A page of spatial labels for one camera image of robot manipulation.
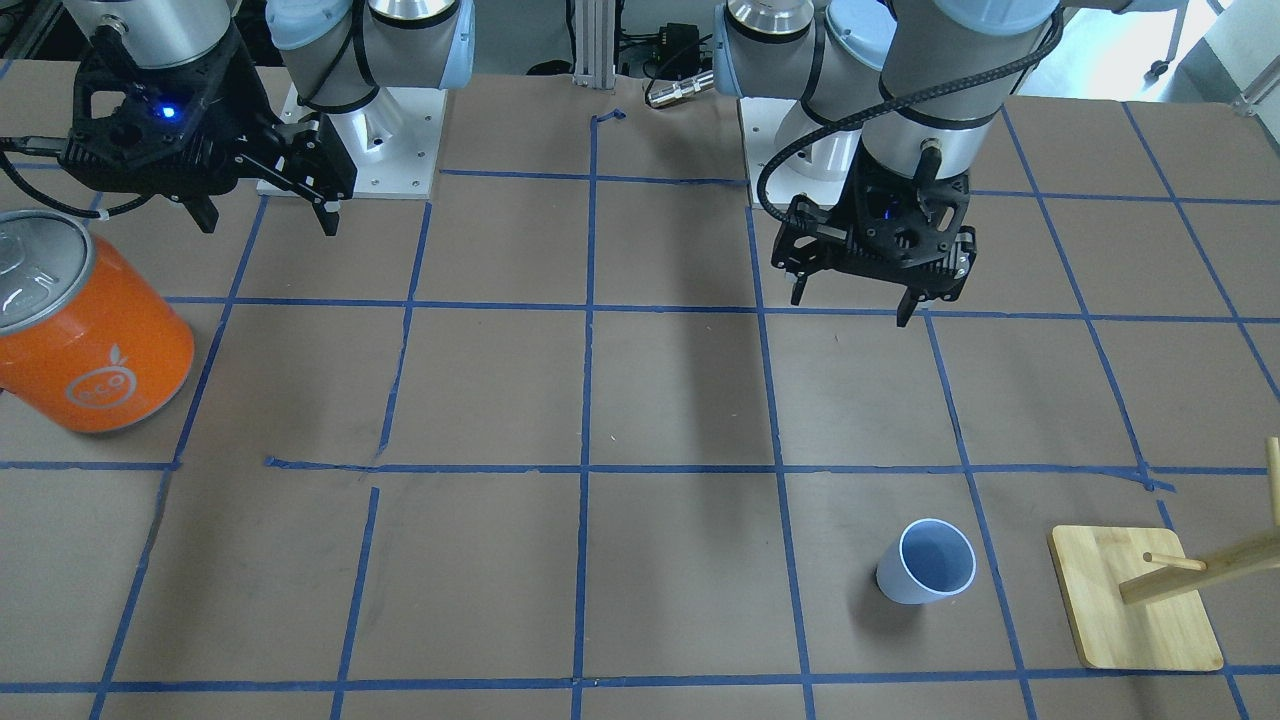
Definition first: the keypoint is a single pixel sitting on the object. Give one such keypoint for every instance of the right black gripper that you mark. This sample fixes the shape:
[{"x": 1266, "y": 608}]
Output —
[{"x": 243, "y": 112}]

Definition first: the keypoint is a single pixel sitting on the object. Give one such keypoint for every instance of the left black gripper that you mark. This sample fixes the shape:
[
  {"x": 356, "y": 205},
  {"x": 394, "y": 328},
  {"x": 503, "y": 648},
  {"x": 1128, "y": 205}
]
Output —
[{"x": 808, "y": 236}]

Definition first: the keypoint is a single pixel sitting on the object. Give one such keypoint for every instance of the light blue cup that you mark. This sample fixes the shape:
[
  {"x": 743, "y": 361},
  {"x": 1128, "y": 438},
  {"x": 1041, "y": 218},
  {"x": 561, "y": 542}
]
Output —
[{"x": 930, "y": 560}]

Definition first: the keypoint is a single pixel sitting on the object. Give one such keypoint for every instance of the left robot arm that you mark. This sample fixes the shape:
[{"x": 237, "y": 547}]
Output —
[{"x": 917, "y": 84}]

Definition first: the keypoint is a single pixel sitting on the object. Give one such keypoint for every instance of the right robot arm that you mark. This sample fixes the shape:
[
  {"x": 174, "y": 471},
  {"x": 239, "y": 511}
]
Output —
[{"x": 340, "y": 54}]

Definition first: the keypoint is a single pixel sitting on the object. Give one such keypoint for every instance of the orange can with silver lid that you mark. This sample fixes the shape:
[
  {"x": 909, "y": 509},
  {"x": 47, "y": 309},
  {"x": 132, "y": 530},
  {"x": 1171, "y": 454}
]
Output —
[{"x": 86, "y": 341}]

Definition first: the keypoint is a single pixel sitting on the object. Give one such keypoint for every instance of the wooden mug tree stand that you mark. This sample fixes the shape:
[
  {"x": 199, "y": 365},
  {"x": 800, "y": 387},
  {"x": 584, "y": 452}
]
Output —
[{"x": 1132, "y": 594}]

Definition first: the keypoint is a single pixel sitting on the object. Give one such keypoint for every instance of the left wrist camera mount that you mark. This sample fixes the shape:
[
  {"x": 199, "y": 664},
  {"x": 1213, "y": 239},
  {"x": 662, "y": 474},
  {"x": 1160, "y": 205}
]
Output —
[{"x": 913, "y": 234}]

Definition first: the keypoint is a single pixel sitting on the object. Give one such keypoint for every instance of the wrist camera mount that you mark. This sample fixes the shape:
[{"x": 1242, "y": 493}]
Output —
[
  {"x": 913, "y": 234},
  {"x": 112, "y": 141}
]

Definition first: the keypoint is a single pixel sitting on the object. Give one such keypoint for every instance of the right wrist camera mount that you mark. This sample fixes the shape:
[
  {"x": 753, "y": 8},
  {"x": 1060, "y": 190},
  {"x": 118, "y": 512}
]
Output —
[{"x": 112, "y": 141}]

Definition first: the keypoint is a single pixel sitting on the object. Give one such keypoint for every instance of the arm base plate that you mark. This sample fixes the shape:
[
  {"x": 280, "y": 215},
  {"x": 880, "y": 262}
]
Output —
[
  {"x": 394, "y": 142},
  {"x": 819, "y": 170}
]

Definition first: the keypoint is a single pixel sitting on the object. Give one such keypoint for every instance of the aluminium frame post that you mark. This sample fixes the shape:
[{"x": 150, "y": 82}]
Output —
[{"x": 594, "y": 37}]

